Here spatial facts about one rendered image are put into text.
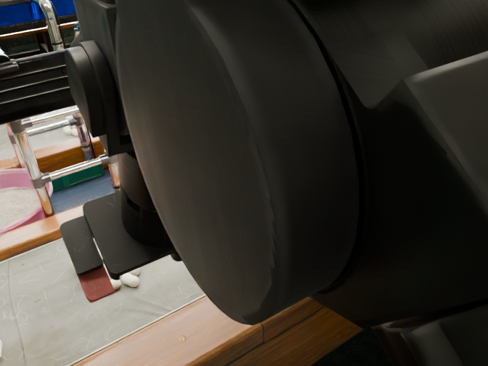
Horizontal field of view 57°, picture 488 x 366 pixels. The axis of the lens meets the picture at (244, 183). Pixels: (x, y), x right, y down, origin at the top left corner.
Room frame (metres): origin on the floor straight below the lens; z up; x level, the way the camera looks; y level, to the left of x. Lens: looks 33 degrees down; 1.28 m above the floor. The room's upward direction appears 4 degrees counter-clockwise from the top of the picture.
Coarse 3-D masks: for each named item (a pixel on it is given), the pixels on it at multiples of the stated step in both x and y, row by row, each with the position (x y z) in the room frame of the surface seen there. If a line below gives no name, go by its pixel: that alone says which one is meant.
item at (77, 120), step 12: (36, 0) 1.06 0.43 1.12; (48, 0) 1.07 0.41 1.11; (48, 12) 1.02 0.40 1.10; (48, 24) 1.02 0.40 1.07; (60, 36) 1.03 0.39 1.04; (60, 48) 1.02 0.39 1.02; (72, 120) 1.02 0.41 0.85; (36, 132) 0.97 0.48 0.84; (84, 132) 1.02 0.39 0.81; (12, 144) 0.94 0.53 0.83; (84, 144) 1.02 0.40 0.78; (84, 156) 1.02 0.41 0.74; (96, 168) 1.02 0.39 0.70; (60, 180) 0.97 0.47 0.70; (72, 180) 0.99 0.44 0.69; (84, 180) 1.00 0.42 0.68
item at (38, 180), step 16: (0, 48) 0.66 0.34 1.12; (16, 64) 0.61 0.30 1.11; (64, 112) 0.79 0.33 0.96; (16, 128) 0.74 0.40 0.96; (32, 160) 0.74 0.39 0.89; (96, 160) 0.80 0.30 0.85; (112, 160) 0.81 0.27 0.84; (32, 176) 0.74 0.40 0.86; (48, 176) 0.75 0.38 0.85; (112, 176) 0.82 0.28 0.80; (48, 192) 0.75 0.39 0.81; (48, 208) 0.74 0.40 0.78
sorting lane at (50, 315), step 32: (32, 256) 0.64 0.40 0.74; (64, 256) 0.63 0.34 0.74; (0, 288) 0.56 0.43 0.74; (32, 288) 0.56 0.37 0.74; (64, 288) 0.55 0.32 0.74; (128, 288) 0.54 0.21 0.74; (160, 288) 0.54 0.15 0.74; (192, 288) 0.53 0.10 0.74; (0, 320) 0.49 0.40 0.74; (32, 320) 0.49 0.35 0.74; (64, 320) 0.48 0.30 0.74; (96, 320) 0.48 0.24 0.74; (128, 320) 0.47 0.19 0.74; (32, 352) 0.43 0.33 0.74; (64, 352) 0.42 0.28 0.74; (96, 352) 0.42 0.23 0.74
